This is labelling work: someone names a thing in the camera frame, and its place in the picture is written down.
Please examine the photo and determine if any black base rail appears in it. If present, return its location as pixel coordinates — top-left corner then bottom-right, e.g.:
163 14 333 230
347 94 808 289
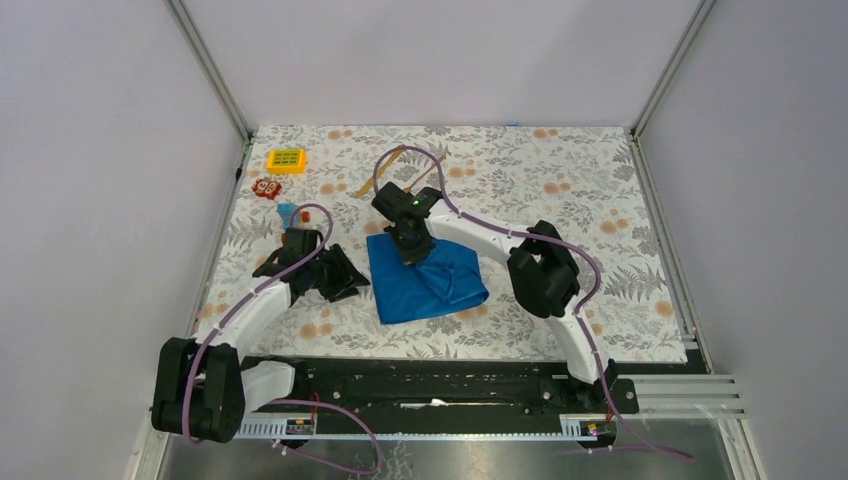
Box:
259 357 639 435

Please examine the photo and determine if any wooden fork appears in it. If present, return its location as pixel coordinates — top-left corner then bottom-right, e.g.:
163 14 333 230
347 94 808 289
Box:
404 154 447 192

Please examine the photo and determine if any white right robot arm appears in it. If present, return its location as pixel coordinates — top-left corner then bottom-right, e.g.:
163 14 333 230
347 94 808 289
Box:
371 182 617 412

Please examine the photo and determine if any red owl toy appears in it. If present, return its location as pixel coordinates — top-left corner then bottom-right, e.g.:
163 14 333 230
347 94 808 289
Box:
251 178 282 200

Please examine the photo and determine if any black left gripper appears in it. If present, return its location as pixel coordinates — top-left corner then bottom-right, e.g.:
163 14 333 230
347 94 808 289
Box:
304 242 369 301

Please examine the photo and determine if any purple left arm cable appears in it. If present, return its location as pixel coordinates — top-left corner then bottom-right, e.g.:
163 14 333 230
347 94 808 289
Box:
180 202 386 477

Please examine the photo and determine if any blue cloth napkin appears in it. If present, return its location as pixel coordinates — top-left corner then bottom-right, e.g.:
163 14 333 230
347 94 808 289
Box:
366 233 489 325

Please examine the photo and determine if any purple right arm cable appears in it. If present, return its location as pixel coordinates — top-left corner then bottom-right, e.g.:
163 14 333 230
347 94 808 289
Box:
371 145 694 462

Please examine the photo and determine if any floral tablecloth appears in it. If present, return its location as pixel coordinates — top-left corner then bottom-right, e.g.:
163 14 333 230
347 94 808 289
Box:
198 125 686 363

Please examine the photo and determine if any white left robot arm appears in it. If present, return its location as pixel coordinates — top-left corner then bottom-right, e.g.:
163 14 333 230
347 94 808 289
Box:
151 228 370 443

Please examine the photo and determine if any wooden spoon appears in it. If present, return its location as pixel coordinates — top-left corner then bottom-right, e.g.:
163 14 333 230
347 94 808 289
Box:
353 145 406 199

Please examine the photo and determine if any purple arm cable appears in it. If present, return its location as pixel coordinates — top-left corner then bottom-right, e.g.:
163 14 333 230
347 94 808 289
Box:
371 145 694 462
180 202 386 477

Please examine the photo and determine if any blue toy train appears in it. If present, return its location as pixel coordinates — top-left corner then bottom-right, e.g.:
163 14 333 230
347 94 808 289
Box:
276 203 311 230

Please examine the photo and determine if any yellow green toy block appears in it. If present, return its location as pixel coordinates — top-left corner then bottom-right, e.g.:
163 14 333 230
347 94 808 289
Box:
266 148 308 175

